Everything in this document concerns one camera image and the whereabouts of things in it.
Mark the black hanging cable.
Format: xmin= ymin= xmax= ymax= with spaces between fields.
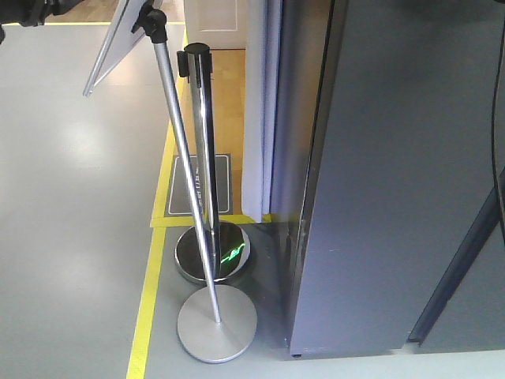
xmin=489 ymin=62 xmax=505 ymax=234

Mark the silver sign stand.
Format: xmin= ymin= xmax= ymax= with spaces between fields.
xmin=81 ymin=0 xmax=258 ymax=364

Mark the chrome stanchion post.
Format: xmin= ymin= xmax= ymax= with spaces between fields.
xmin=178 ymin=43 xmax=250 ymax=284

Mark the grey fridge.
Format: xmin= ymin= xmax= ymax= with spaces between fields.
xmin=271 ymin=1 xmax=504 ymax=358

